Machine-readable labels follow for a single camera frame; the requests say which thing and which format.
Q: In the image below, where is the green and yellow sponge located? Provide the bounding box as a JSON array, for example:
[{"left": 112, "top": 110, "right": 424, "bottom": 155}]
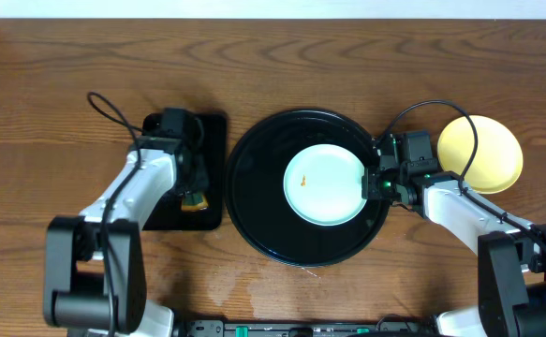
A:
[{"left": 181, "top": 192, "right": 209, "bottom": 212}]

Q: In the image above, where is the light blue plate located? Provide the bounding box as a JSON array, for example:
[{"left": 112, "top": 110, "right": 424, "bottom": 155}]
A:
[{"left": 283, "top": 144, "right": 366, "bottom": 227}]

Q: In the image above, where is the yellow plate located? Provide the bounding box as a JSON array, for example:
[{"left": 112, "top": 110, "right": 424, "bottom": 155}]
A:
[{"left": 437, "top": 115, "right": 524, "bottom": 194}]

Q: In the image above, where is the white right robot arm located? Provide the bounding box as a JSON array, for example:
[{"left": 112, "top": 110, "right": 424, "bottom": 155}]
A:
[{"left": 362, "top": 132, "right": 546, "bottom": 336}]

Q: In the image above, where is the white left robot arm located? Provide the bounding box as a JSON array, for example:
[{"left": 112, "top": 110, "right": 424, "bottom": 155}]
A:
[{"left": 43, "top": 128, "right": 208, "bottom": 336}]

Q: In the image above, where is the round black tray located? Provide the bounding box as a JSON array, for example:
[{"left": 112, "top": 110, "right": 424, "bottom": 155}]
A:
[{"left": 225, "top": 109, "right": 389, "bottom": 267}]

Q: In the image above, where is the black rectangular tray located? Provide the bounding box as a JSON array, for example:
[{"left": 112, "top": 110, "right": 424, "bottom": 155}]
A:
[{"left": 142, "top": 111, "right": 228, "bottom": 231}]

